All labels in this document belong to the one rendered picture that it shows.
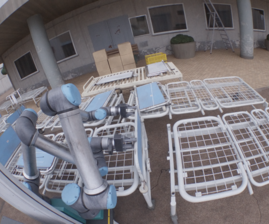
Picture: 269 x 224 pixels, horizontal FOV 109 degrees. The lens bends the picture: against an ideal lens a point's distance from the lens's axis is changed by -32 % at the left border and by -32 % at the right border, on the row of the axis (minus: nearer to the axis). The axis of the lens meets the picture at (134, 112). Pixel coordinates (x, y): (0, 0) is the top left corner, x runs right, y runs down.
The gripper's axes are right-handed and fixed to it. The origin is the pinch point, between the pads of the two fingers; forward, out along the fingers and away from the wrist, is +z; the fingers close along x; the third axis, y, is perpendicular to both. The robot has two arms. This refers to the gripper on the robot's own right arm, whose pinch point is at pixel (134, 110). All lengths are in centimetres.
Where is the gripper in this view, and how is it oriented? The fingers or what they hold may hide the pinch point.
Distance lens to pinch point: 130.6
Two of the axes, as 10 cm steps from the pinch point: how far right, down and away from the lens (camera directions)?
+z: 10.0, -0.4, -0.4
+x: -0.5, -8.4, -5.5
